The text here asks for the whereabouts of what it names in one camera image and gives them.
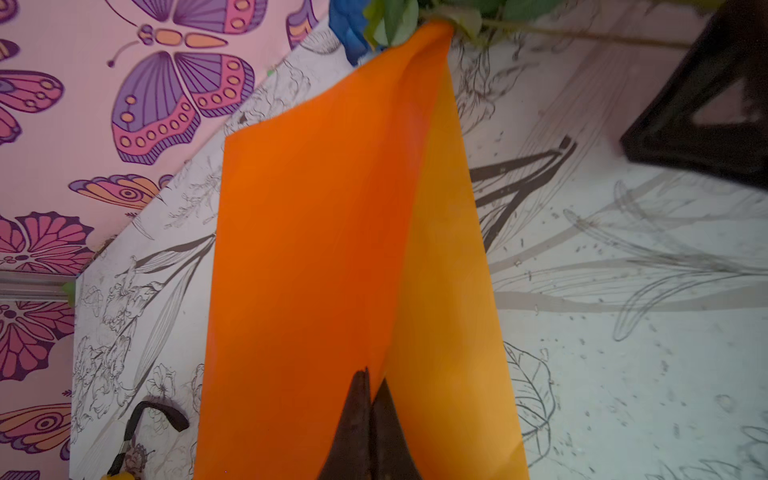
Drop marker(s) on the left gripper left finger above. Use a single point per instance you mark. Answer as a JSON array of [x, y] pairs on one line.
[[349, 454]]

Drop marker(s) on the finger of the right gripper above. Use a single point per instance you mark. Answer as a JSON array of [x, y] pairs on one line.
[[711, 115]]

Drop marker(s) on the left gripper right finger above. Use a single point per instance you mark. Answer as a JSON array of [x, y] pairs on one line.
[[390, 456]]

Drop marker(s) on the orange wrapping paper sheet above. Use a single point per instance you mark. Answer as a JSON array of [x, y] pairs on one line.
[[348, 240]]

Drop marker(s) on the yellow tape measure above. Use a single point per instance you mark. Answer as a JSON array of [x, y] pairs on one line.
[[123, 475]]

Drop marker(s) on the blue fake flower stem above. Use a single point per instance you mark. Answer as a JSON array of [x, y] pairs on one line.
[[354, 22]]

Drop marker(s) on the white fake flower stem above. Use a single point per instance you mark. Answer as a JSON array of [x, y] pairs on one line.
[[391, 23]]

